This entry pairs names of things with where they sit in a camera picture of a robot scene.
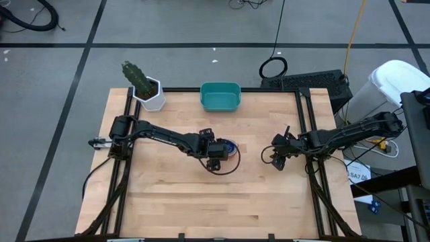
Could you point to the green cactus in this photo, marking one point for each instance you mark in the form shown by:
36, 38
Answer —
136, 79

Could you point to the yellow power plug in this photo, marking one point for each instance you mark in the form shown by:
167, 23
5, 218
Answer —
381, 144

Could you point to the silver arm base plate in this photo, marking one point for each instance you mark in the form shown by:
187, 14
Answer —
100, 144

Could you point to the black crossbar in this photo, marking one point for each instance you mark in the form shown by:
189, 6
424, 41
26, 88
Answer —
386, 181

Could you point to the small blue tag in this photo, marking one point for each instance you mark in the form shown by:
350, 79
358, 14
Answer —
374, 208

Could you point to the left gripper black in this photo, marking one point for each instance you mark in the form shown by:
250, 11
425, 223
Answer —
218, 149

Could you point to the black aluminium table frame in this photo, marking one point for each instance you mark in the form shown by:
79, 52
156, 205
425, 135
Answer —
181, 89

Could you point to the teal plastic basket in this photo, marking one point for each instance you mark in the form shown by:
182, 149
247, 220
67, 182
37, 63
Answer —
220, 97

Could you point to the dark grey desk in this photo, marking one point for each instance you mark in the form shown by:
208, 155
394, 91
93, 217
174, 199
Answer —
418, 141

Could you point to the red measuring cup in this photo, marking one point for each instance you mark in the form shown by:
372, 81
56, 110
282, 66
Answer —
234, 157

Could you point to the grey equipment rack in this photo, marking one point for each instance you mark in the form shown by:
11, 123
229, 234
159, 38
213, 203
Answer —
416, 215

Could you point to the white plant pot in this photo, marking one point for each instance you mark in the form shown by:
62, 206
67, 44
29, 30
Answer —
154, 105

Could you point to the white paper sheet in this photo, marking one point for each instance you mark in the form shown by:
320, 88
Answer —
359, 168

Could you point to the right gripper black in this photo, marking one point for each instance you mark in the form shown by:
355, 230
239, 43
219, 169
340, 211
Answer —
284, 145

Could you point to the white lidded plastic bin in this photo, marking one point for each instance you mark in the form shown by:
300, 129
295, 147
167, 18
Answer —
399, 80

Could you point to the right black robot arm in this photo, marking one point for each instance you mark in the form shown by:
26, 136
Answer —
352, 131

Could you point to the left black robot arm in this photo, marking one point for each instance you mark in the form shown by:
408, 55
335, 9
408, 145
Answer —
161, 136

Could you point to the white table edge clamp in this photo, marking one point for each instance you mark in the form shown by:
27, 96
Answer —
312, 240
126, 240

